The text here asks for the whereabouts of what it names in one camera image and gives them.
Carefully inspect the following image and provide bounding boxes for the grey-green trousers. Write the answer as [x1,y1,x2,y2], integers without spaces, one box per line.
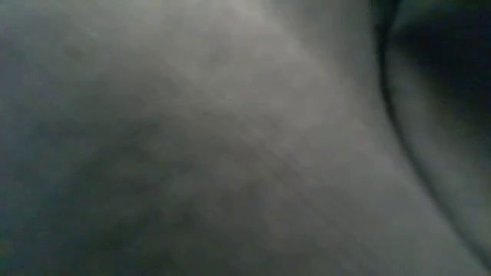
[0,0,491,276]

